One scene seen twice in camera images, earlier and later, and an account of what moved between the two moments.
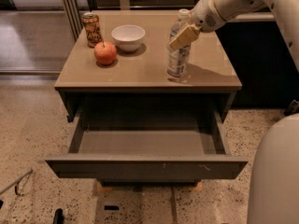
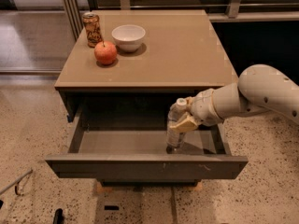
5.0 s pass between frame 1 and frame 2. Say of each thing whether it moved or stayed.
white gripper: moved
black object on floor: stayed
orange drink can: stayed
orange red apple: stayed
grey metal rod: stayed
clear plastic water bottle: moved
